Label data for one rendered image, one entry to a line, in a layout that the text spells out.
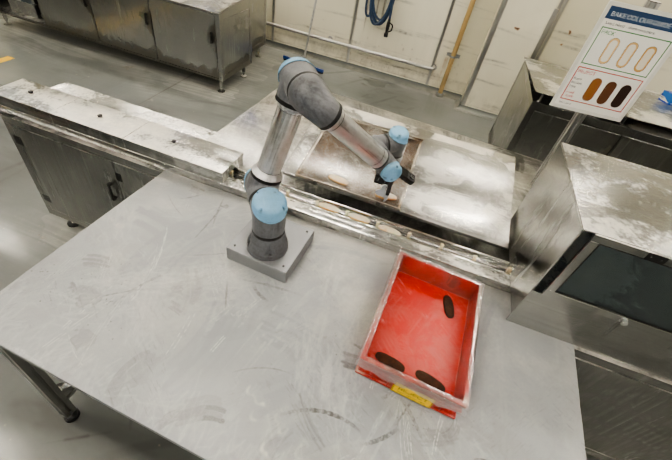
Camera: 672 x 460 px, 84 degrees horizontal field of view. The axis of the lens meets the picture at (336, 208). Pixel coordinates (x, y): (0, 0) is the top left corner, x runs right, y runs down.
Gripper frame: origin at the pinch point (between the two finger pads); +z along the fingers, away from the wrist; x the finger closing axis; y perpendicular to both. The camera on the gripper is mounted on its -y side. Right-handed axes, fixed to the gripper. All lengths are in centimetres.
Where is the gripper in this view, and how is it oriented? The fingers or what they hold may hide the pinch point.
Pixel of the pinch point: (386, 193)
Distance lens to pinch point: 167.3
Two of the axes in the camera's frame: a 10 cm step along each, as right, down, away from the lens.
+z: -0.9, 6.1, 7.8
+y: -9.8, -2.1, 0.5
